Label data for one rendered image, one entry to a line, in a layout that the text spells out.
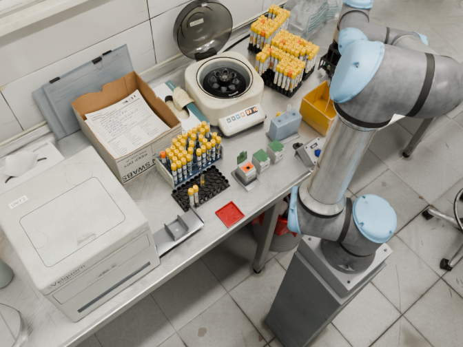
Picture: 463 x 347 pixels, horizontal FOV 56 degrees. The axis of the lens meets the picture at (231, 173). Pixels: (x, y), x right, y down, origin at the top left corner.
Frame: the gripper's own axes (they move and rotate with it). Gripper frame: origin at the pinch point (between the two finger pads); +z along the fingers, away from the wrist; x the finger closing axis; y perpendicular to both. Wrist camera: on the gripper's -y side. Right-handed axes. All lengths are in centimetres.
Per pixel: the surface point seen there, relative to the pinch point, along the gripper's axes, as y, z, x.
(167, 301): 74, 105, -10
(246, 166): 39.6, 9.9, -0.2
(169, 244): 73, 14, 2
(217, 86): 25.6, 6.5, -29.3
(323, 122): 6.4, 11.0, 3.9
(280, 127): 21.2, 8.3, -3.1
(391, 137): -89, 105, 4
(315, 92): -0.7, 9.8, -6.4
